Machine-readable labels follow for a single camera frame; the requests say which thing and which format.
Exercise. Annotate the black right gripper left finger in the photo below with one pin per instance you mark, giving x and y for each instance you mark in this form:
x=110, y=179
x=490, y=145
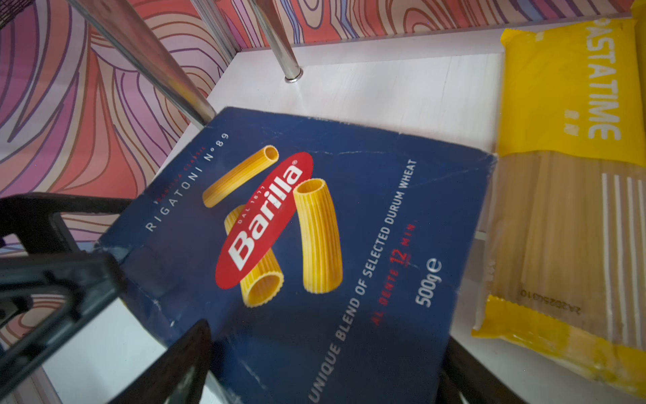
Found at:
x=179, y=375

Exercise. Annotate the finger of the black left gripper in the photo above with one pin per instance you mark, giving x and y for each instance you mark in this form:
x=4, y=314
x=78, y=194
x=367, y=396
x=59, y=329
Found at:
x=81, y=285
x=35, y=219

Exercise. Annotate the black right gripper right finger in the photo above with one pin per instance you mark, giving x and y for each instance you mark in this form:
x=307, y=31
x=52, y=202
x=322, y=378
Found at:
x=464, y=379

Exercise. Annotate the yellow Pastatime spaghetti bag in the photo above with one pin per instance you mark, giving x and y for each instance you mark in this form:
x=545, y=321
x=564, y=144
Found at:
x=564, y=267
x=638, y=10

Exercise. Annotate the blue Barilla rigatoni box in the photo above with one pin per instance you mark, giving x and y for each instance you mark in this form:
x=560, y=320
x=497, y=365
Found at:
x=325, y=257

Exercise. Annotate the white two-tier shelf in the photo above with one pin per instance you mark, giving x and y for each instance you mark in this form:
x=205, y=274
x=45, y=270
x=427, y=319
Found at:
x=361, y=110

